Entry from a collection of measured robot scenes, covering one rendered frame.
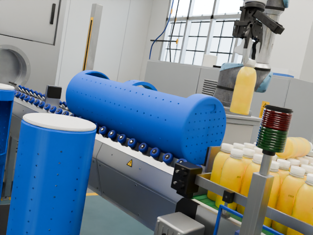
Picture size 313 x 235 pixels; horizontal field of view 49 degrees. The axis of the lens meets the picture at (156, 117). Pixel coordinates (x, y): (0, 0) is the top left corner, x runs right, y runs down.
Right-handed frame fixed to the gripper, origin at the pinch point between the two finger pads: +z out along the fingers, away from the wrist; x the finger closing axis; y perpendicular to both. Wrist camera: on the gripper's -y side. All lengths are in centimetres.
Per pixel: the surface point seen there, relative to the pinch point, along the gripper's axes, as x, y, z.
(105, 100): 11, 66, 23
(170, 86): -183, 211, 2
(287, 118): 34, -33, 18
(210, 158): 0.5, 9.2, 37.1
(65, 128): 44, 42, 34
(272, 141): 35, -31, 23
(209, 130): -5.6, 16.3, 27.3
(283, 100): -156, 59, 3
